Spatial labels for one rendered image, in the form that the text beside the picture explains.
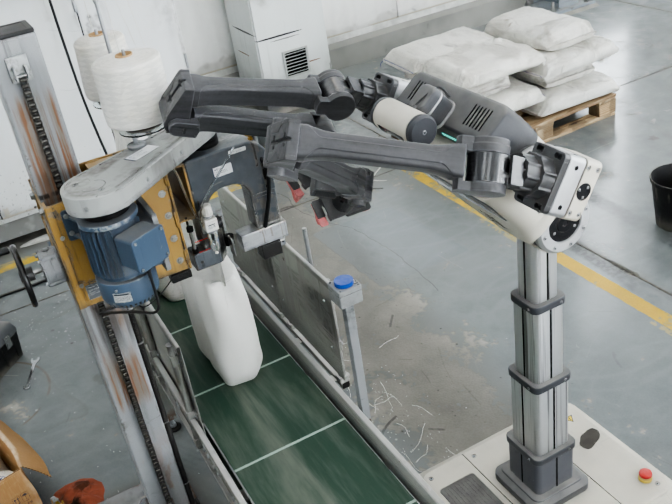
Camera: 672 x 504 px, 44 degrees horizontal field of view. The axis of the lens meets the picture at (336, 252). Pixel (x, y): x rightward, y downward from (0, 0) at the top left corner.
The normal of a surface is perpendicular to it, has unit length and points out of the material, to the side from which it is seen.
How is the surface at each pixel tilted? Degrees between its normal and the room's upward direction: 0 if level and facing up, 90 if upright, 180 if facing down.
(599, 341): 0
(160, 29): 90
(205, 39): 90
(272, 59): 90
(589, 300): 0
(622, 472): 0
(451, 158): 57
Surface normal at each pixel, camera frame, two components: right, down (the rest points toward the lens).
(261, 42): 0.48, 0.39
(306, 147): 0.11, -0.06
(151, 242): 0.80, 0.21
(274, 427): -0.14, -0.85
